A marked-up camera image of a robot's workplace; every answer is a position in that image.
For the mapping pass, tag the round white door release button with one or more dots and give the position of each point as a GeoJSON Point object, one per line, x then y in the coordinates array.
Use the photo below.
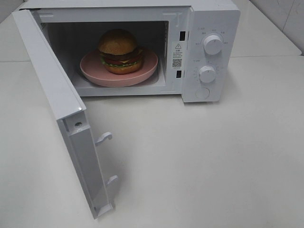
{"type": "Point", "coordinates": [202, 93]}

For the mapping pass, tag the toy burger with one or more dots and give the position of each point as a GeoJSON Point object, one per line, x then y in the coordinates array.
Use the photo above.
{"type": "Point", "coordinates": [120, 52]}

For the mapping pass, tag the pink round plate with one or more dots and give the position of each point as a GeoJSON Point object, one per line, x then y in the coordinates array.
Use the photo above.
{"type": "Point", "coordinates": [93, 57]}

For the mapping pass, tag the white microwave door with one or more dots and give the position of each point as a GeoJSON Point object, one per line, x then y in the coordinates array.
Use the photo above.
{"type": "Point", "coordinates": [70, 113]}

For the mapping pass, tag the lower white microwave knob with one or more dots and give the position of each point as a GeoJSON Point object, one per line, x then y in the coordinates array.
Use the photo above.
{"type": "Point", "coordinates": [207, 74]}

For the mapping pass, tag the white microwave knob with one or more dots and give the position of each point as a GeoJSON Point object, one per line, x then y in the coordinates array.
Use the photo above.
{"type": "Point", "coordinates": [212, 44]}
{"type": "Point", "coordinates": [207, 74]}

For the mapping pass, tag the white microwave oven body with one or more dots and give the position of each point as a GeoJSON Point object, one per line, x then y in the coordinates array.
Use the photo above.
{"type": "Point", "coordinates": [173, 29]}

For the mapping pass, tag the glass microwave turntable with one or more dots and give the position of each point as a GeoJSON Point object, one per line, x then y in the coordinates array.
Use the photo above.
{"type": "Point", "coordinates": [79, 76]}

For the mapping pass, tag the upper white microwave knob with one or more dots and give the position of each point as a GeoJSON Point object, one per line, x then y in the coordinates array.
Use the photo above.
{"type": "Point", "coordinates": [212, 44]}

